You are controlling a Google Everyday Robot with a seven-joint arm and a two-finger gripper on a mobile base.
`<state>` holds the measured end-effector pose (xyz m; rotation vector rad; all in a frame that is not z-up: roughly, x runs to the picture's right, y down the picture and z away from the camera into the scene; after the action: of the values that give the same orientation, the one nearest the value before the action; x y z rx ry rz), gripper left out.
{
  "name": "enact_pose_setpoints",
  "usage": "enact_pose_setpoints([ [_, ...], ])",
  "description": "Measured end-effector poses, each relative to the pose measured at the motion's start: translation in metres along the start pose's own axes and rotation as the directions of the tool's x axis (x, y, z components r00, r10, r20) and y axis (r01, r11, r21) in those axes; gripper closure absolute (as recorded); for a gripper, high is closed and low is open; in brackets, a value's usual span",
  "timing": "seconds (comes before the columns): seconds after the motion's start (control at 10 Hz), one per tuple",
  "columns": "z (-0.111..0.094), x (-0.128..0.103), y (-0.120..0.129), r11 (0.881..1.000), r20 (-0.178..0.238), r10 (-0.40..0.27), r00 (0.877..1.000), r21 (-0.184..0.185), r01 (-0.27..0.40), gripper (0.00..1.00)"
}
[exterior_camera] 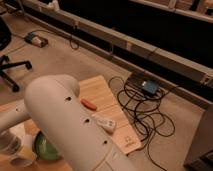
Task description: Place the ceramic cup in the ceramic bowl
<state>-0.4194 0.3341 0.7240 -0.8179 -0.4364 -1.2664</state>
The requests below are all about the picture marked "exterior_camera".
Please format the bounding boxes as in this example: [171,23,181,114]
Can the long metal shelf frame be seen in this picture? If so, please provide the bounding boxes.
[21,0,213,109]

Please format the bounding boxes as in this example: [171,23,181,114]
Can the yellow white ceramic cup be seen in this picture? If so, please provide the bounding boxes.
[10,134,37,167]

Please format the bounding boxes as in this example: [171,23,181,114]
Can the small blue grey device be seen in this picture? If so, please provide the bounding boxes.
[24,33,48,48]

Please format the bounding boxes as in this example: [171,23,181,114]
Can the clear glass jar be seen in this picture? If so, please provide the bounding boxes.
[0,130,21,155]

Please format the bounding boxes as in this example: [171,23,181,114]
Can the light wooden board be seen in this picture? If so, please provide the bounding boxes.
[79,76,141,154]

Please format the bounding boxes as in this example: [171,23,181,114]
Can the black office chair base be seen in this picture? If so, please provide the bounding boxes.
[0,54,33,93]

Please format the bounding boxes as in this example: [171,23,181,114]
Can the green ceramic bowl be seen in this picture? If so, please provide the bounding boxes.
[34,131,61,161]

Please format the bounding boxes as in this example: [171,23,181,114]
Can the tangled black cables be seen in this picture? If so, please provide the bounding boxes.
[108,71,177,171]

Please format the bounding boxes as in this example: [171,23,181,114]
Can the dark cabinet corner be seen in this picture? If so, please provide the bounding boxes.
[184,105,213,171]

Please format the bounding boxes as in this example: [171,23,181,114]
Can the blue black power adapter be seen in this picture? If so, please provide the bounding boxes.
[142,80,159,95]

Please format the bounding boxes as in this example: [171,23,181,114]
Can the white remote controller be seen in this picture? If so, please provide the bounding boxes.
[93,114,116,134]

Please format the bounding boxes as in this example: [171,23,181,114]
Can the orange red marker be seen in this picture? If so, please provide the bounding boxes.
[81,99,97,111]

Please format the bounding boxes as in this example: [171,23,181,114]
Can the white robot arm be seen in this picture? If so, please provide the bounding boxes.
[0,75,137,171]

